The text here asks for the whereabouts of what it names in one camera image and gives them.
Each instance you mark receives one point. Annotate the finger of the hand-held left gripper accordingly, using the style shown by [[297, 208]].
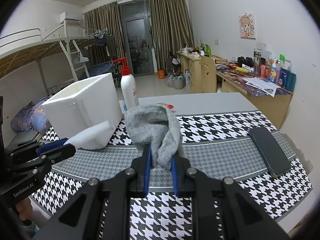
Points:
[[50, 147], [60, 153]]

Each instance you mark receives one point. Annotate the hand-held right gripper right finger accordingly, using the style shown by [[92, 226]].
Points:
[[175, 177]]

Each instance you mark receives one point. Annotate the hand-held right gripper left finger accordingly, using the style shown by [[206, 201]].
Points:
[[147, 175]]

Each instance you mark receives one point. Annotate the white foam tube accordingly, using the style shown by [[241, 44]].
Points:
[[92, 135]]

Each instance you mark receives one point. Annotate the grey sock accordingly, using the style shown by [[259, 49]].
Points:
[[152, 125]]

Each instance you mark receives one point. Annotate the white foam box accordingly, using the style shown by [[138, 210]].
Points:
[[87, 105]]

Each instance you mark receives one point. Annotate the person's left hand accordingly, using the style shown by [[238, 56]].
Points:
[[23, 211]]

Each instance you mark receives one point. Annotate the blue plaid bedding bundle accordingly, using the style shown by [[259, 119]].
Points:
[[30, 118]]

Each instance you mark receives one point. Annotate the houndstooth table mat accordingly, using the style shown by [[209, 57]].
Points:
[[225, 140]]

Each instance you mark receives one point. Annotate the red snack packet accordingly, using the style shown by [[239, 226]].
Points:
[[168, 105]]

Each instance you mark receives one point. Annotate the white pump bottle red top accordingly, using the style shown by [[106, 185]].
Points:
[[128, 90]]

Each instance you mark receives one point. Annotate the white bunk bed ladder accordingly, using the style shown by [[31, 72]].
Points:
[[75, 60]]

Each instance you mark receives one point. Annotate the blue mattress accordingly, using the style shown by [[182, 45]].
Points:
[[102, 68]]

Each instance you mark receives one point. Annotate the white metal bunk bed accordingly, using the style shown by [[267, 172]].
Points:
[[32, 52]]

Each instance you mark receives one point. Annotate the grey floor bag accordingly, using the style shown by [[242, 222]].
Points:
[[176, 81]]

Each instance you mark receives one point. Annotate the dark smartphone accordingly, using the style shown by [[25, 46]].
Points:
[[271, 151]]

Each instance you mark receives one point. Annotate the orange bag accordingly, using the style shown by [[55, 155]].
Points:
[[161, 74]]

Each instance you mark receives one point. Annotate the wooden chair with smiley face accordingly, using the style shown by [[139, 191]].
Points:
[[208, 73]]

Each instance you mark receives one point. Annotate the plain wooden desk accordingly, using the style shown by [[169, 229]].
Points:
[[190, 67]]

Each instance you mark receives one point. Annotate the wooden desk with printed cover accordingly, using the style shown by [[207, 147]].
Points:
[[265, 105]]

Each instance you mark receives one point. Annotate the hanging dark clothes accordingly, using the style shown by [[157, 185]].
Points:
[[100, 40]]

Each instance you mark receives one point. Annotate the yellow tube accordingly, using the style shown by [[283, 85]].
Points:
[[242, 69]]

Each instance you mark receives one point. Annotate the white papers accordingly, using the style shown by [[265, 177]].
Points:
[[262, 85]]

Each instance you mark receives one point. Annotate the brown curtain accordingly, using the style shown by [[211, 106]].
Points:
[[102, 30], [172, 32]]

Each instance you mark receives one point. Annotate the white air conditioner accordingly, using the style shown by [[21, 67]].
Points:
[[70, 17]]

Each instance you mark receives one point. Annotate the green bag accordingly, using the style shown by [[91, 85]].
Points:
[[208, 49]]

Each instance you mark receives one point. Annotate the glass balcony door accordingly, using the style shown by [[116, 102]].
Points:
[[136, 42]]

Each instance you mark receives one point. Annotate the black headphones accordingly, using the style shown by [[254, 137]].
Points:
[[245, 61]]

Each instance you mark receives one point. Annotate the dark thermos bottle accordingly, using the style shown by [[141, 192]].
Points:
[[257, 65]]

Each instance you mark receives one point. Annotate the cluster of toiletry bottles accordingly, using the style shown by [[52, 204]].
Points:
[[280, 76]]

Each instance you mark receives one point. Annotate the pink cartoon wall poster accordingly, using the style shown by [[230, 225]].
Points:
[[247, 25]]

